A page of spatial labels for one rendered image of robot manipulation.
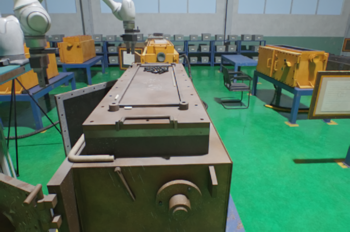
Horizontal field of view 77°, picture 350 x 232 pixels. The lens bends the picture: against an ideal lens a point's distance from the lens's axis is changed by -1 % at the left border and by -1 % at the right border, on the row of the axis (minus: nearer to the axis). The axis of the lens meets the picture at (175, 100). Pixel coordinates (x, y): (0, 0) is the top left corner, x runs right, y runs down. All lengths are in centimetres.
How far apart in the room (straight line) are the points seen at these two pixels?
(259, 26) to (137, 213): 1080
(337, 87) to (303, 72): 160
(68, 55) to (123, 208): 658
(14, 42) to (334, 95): 299
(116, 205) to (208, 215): 35
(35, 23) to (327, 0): 1264
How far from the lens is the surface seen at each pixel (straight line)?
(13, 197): 93
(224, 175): 86
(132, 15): 179
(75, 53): 721
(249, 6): 1125
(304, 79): 460
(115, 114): 89
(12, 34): 167
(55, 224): 87
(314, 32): 1270
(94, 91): 192
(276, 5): 1177
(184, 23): 1040
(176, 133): 81
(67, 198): 86
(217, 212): 97
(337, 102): 309
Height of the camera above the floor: 169
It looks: 19 degrees down
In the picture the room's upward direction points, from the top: straight up
